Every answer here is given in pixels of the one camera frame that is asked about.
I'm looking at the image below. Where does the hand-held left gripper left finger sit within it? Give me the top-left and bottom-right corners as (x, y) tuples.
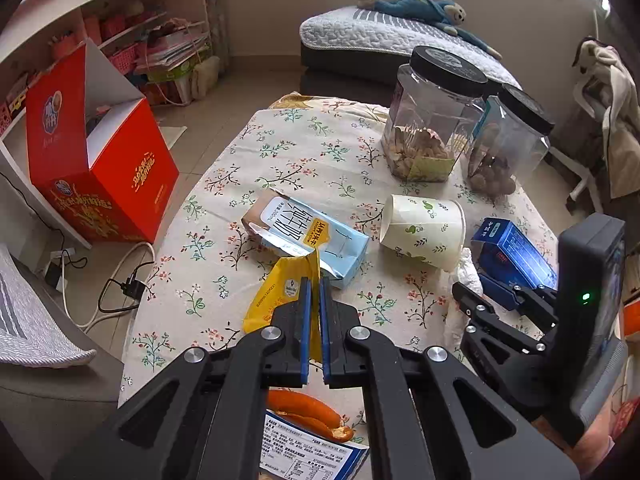
(50, 276), (315, 480)

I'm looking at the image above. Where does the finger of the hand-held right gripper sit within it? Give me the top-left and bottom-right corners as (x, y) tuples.
(480, 272), (560, 333)
(451, 281), (552, 421)

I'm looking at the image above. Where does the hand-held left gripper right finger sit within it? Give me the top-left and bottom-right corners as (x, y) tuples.
(319, 275), (581, 480)

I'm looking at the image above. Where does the yellow snack wrapper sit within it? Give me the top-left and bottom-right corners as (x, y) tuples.
(242, 249), (323, 361)

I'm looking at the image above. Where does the blue toothpaste box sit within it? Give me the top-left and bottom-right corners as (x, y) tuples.
(470, 217), (558, 311)

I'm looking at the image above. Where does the paper cup with green leaves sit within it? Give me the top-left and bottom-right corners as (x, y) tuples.
(379, 194), (467, 273)

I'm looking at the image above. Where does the red cardboard gift box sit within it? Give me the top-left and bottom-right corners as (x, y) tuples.
(25, 40), (181, 243)

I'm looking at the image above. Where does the crumpled white tissue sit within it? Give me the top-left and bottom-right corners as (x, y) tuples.
(450, 247), (486, 297)

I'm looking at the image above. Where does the orange sausage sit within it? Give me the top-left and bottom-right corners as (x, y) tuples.
(266, 389), (342, 426)
(277, 410), (354, 443)

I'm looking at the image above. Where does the white office chair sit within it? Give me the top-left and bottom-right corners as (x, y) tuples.
(547, 35), (640, 213)

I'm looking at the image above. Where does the light blue milk carton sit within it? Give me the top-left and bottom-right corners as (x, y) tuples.
(241, 189), (371, 291)

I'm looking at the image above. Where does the blue and white food packet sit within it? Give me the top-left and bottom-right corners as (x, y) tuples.
(257, 410), (371, 480)

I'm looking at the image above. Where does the clear jar of brown nuts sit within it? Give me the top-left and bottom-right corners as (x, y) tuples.
(467, 82), (556, 196)

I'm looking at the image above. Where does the floral tablecloth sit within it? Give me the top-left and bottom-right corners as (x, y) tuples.
(117, 92), (561, 480)

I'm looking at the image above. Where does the beige blanket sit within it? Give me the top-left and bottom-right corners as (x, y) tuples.
(572, 37), (640, 201)

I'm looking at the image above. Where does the clear jar of peanuts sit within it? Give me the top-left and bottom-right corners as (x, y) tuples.
(382, 46), (488, 183)

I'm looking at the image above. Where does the white power strip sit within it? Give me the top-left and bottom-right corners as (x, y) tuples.
(42, 247), (77, 292)

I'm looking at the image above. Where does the grey upholstered seat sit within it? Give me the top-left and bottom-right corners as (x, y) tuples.
(0, 255), (126, 480)

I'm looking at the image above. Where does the white tote bag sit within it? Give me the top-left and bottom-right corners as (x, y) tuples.
(192, 55), (221, 101)

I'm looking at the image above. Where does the grey striped cushion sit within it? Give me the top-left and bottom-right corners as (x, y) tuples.
(0, 242), (98, 368)

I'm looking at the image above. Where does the low bed with grey quilt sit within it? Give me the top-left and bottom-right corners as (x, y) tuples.
(299, 6), (523, 106)

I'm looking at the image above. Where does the blue monkey plush toy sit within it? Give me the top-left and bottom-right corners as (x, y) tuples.
(356, 0), (503, 60)

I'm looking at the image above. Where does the stack of picture books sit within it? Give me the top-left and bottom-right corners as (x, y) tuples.
(135, 25), (211, 81)

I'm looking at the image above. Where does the pink storage basket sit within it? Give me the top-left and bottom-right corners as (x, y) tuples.
(107, 42), (141, 73)

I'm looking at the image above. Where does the patterned grey curtain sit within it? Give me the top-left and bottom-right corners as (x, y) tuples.
(206, 0), (232, 63)

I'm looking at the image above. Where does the black power cable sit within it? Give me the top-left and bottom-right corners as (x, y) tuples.
(97, 260), (156, 314)

